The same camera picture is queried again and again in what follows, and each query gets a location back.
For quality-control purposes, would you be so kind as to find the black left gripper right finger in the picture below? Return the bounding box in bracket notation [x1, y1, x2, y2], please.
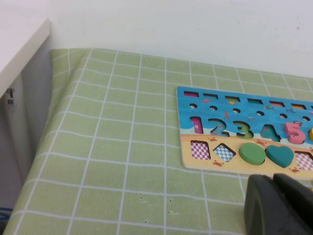
[273, 173, 313, 228]

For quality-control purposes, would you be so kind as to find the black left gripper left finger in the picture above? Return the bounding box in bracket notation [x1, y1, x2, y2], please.
[244, 174, 313, 235]

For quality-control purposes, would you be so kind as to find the teal heart piece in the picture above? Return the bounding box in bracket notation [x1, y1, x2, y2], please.
[266, 145, 295, 168]

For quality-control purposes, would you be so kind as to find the green circle piece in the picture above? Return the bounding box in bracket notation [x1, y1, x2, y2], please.
[239, 142, 267, 165]

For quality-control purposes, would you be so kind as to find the pink number five piece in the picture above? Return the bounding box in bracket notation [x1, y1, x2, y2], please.
[284, 121, 305, 144]

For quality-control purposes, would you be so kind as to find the wooden number puzzle board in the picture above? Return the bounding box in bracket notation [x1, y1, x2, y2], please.
[176, 86, 313, 181]

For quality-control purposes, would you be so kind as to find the white shelf board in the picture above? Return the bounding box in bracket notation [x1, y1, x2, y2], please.
[0, 18, 51, 97]

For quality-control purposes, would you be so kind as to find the green checked tablecloth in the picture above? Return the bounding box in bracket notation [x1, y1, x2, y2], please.
[9, 48, 313, 235]

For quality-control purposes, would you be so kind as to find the small label sticker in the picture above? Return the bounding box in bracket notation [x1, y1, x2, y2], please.
[6, 88, 17, 108]

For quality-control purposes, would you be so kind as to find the blue cable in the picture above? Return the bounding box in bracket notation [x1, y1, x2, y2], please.
[0, 207, 13, 222]

